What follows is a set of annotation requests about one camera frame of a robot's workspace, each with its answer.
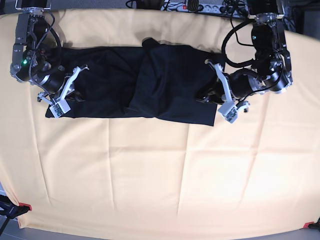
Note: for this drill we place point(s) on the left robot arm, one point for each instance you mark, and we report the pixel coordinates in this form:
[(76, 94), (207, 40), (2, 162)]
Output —
[(269, 70)]

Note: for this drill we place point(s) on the red black clamp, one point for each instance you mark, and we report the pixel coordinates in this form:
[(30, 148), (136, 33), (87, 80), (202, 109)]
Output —
[(312, 225), (10, 210)]

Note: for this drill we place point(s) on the red black clamp right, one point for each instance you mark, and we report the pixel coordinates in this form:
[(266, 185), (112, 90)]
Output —
[(312, 225)]

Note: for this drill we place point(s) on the white power strip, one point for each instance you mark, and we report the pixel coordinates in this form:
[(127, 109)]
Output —
[(202, 8)]

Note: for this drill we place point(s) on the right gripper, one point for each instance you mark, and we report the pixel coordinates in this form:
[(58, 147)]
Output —
[(54, 81)]

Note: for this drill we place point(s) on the black T-shirt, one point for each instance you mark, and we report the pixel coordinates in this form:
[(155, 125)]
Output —
[(151, 81)]

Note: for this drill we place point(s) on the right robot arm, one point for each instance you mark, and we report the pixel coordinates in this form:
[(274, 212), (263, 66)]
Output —
[(37, 54)]

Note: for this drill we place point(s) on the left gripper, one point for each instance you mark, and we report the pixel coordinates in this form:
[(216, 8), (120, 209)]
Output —
[(242, 84)]

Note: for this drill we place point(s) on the red black clamp left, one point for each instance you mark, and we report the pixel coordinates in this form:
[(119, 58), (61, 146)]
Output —
[(10, 210)]

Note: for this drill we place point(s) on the yellow table cloth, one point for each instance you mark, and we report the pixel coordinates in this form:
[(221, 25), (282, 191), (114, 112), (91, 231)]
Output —
[(149, 179)]

